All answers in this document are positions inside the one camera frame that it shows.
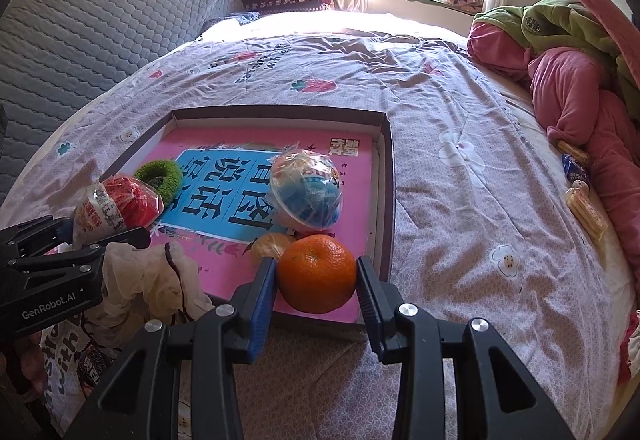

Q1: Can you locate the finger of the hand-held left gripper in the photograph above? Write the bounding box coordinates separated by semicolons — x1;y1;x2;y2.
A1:
0;215;76;251
7;226;152;273

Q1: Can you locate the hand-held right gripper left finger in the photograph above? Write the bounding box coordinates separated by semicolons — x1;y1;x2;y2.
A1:
65;256;278;440

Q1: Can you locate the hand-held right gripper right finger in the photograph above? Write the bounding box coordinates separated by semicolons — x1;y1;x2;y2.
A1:
355;255;576;440

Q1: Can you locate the red and white snack bag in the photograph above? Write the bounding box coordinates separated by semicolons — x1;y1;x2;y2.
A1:
72;174;165;248

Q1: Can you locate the white mesh cloth black trim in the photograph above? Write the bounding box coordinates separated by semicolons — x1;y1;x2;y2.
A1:
82;240;216;351

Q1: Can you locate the orange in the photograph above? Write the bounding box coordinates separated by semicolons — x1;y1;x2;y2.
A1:
276;234;358;315
250;233;297;266

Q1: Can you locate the blue snack cup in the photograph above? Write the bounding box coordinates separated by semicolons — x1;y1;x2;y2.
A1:
267;144;346;231

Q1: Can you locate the dark cardboard box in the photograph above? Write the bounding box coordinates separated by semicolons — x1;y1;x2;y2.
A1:
97;104;396;331

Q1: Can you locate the dark blue cookie packet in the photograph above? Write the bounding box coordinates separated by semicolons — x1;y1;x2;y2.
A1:
75;345;113;388

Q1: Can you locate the green fuzzy scrunchie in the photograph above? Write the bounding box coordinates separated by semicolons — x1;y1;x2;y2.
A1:
134;159;183;198

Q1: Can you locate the strawberry printed blanket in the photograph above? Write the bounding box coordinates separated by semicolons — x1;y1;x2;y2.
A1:
0;28;631;440

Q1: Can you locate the pink book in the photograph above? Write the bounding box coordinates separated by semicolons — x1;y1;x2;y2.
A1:
150;127;376;323

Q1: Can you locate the grey quilted headboard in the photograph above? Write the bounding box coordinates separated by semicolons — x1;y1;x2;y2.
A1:
0;0;241;201

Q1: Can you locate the yellow snack packet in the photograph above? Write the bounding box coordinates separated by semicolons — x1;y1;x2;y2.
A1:
557;140;591;163
565;183;608;241

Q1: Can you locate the small blue snack packet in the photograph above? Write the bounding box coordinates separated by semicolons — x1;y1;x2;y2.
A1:
560;154;593;186

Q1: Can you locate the pink clothes pile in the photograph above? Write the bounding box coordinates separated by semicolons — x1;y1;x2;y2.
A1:
467;23;640;281

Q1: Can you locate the green garment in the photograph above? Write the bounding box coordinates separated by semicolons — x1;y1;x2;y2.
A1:
472;0;640;106

